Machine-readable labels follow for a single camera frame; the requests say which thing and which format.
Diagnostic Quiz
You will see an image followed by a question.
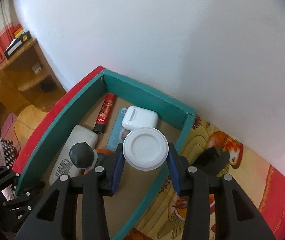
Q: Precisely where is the pink foam floor mat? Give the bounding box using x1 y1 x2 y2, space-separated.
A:
1 114 18 137

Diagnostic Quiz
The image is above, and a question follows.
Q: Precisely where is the teal cardboard box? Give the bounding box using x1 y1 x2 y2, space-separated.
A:
15 70 196 240

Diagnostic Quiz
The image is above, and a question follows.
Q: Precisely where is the blue id card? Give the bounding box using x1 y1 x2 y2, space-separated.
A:
107 107 133 152

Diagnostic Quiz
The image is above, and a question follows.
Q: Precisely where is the orange monkey clock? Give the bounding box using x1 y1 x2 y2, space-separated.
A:
69 142 115 177

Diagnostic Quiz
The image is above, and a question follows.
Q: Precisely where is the red lighter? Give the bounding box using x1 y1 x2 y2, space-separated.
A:
93 93 116 133

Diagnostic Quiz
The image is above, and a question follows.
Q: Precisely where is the white earbuds case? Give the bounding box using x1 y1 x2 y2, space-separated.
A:
121 106 159 131

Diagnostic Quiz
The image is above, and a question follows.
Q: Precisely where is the wooden desk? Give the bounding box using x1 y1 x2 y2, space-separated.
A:
0 38 66 140

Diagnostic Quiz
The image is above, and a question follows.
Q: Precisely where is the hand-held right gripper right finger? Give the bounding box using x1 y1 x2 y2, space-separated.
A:
166 142 275 240

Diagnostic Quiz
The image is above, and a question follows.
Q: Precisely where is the stack of red books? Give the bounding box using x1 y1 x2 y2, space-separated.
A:
12 24 24 37

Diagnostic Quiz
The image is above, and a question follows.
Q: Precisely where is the white remote control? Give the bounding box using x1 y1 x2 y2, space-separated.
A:
49 125 99 186

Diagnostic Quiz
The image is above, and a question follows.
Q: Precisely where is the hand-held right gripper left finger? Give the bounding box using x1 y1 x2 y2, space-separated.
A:
15 142 126 240

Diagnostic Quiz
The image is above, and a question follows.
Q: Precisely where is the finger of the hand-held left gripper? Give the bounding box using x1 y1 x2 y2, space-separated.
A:
0 165 20 188
2 181 46 220

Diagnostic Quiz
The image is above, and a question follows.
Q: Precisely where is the polka dot cloth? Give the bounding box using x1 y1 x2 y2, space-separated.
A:
0 136 18 170

